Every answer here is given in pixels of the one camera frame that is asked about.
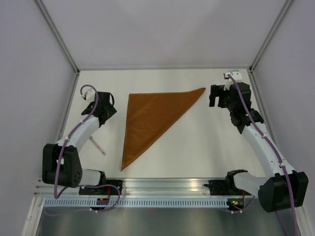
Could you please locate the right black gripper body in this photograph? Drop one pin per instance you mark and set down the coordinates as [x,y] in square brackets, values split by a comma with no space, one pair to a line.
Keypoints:
[230,104]

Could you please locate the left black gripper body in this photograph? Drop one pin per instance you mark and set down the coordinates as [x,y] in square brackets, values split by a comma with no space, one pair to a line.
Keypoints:
[110,110]

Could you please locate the white plastic knife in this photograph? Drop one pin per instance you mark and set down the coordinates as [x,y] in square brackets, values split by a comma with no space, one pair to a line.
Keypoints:
[97,146]

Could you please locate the orange-brown cloth napkin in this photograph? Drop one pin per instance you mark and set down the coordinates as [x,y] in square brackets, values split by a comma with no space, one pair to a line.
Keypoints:
[149,116]

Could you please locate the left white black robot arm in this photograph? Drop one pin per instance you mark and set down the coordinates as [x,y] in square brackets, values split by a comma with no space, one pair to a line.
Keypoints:
[62,158]

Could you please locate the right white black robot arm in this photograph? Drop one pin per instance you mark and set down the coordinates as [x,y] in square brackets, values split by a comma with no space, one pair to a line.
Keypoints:
[283,187]

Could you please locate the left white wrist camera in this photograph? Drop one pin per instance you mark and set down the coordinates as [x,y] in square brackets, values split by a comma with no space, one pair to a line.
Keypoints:
[88,95]

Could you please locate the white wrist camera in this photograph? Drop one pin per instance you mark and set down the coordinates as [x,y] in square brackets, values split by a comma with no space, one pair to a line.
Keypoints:
[231,76]
[88,95]

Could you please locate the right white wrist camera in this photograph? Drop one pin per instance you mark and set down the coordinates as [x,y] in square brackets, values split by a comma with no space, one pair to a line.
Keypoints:
[231,76]

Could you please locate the right aluminium frame post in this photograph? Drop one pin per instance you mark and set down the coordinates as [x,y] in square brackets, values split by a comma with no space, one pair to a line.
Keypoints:
[271,33]

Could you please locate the aluminium frame post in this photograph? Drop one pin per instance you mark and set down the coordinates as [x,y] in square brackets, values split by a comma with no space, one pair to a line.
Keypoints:
[56,34]
[271,33]

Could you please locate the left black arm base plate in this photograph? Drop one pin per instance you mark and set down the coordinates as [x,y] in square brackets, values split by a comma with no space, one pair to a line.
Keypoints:
[109,190]

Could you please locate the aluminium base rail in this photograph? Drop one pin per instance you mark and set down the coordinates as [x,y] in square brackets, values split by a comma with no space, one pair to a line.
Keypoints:
[161,188]

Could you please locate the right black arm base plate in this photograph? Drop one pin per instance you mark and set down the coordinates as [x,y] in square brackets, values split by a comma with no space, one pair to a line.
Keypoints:
[219,187]

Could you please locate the left aluminium frame post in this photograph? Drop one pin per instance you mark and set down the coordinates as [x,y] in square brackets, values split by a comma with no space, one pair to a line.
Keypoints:
[56,34]

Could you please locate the white slotted cable duct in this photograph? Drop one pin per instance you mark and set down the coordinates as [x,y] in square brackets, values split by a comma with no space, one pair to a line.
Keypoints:
[137,202]

